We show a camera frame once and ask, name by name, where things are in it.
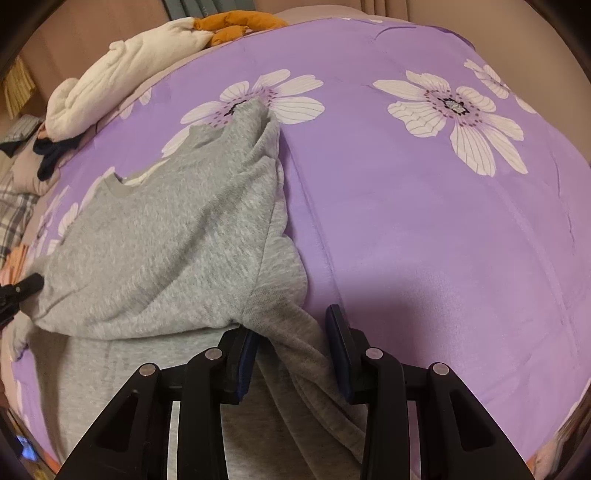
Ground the folded orange garment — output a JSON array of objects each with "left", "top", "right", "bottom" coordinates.
[{"left": 4, "top": 244, "right": 29, "bottom": 276}]

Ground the purple floral bed sheet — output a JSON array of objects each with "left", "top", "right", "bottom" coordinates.
[{"left": 8, "top": 19, "right": 590, "bottom": 461}]

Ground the plaid blanket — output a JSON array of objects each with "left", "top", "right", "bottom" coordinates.
[{"left": 0, "top": 171, "right": 39, "bottom": 265}]

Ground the pink beige bed quilt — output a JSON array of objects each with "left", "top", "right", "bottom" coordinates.
[{"left": 0, "top": 4, "right": 385, "bottom": 241}]

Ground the dark navy garment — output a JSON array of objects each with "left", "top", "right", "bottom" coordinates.
[{"left": 33, "top": 134, "right": 82, "bottom": 181}]

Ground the teal curtain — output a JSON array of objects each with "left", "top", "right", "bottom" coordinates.
[{"left": 162, "top": 0, "right": 256, "bottom": 20}]

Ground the white goose plush toy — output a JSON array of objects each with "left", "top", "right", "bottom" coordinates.
[{"left": 44, "top": 10, "right": 287, "bottom": 142}]

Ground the grey New York sweatshirt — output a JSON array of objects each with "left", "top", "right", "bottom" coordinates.
[{"left": 8, "top": 100, "right": 366, "bottom": 479}]

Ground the striped pillow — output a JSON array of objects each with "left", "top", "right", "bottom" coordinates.
[{"left": 0, "top": 114, "right": 43, "bottom": 157}]

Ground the yellow hanging cloth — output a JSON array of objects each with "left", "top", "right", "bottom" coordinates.
[{"left": 1, "top": 56, "right": 37, "bottom": 119}]

